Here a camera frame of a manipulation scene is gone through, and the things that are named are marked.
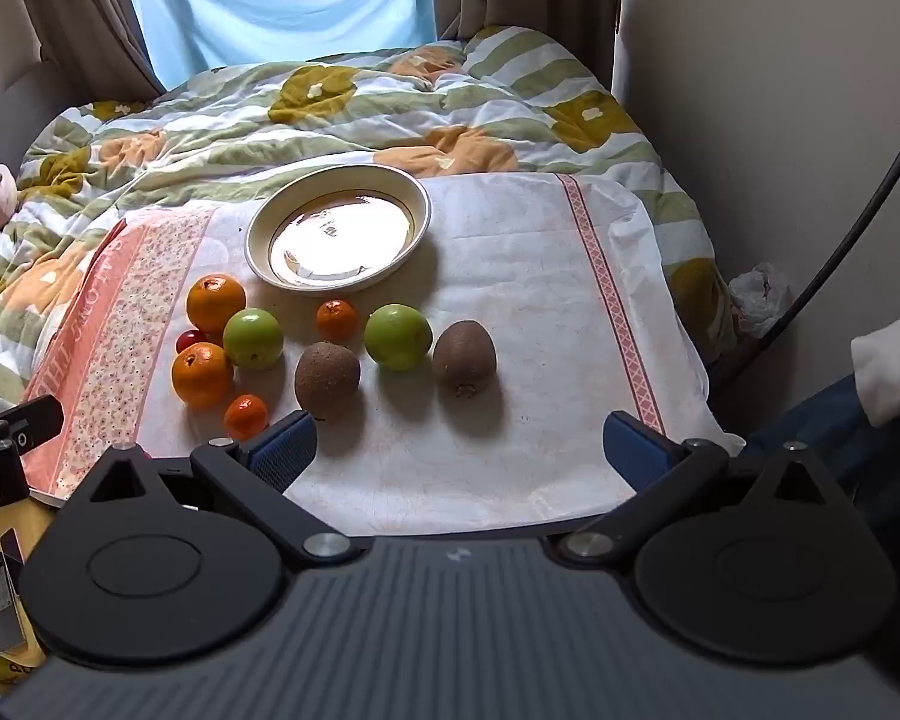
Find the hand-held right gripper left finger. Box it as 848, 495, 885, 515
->
71, 411, 365, 567

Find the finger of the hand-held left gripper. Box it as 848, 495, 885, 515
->
0, 397, 65, 445

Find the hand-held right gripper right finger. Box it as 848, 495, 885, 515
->
555, 411, 830, 565

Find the brown kiwi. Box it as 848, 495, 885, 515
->
432, 320, 497, 400
295, 341, 362, 421

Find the large orange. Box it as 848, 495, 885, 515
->
187, 274, 248, 336
171, 342, 235, 411

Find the green apple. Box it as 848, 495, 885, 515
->
223, 307, 284, 371
364, 304, 434, 372

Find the cream ceramic bowl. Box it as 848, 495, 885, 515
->
244, 163, 432, 295

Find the small tangerine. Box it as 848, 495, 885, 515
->
316, 299, 359, 343
224, 394, 269, 442

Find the white pink patterned towel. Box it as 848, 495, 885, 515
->
26, 172, 747, 537

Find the dark blue cloth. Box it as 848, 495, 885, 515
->
746, 379, 900, 541

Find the white sleeve arm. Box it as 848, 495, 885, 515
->
850, 298, 900, 430

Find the floral striped quilt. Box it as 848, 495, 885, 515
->
0, 24, 721, 406

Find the light blue window sheet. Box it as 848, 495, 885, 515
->
124, 0, 440, 91

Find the grey bed frame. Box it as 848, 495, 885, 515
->
0, 60, 72, 170

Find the black cable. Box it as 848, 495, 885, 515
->
709, 101, 900, 391

